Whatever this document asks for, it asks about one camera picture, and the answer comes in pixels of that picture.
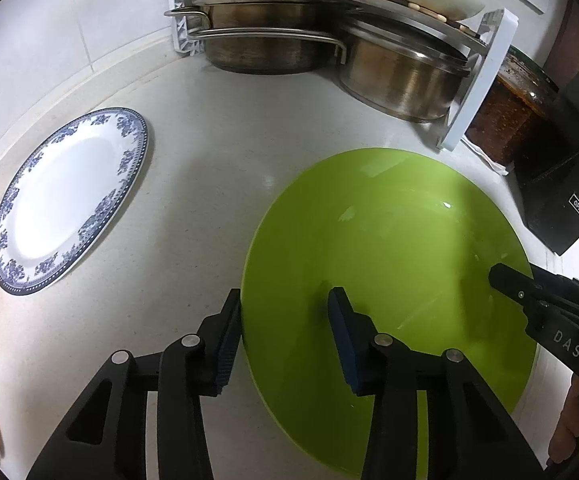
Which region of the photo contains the person's right hand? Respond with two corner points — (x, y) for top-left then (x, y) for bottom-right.
(547, 374), (579, 468)

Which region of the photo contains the wooden bead trivet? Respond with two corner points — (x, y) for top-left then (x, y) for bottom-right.
(344, 0), (470, 30)

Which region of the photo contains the glass jar of brown sauce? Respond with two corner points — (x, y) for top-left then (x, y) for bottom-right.
(464, 47), (550, 166)

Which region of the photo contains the white and steel pot rack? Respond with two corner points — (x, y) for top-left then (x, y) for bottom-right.
(164, 0), (520, 152)

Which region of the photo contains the round steel pot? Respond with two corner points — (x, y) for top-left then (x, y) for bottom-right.
(338, 20), (470, 122)

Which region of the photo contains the black knife block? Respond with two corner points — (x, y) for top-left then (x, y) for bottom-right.
(513, 55), (579, 257)

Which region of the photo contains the steel pot with long handle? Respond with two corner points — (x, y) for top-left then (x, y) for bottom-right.
(164, 2), (350, 75)

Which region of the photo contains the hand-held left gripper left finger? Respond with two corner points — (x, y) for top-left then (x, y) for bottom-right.
(24, 287), (242, 480)

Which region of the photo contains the white folded paper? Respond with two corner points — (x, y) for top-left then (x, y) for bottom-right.
(464, 137), (510, 176)

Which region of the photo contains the green plate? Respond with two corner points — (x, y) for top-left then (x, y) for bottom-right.
(240, 147), (539, 477)

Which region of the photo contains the blue patterned white plate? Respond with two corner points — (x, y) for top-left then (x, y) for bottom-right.
(0, 106), (149, 296)

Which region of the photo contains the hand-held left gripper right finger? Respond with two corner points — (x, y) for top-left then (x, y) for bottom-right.
(328, 286), (545, 480)

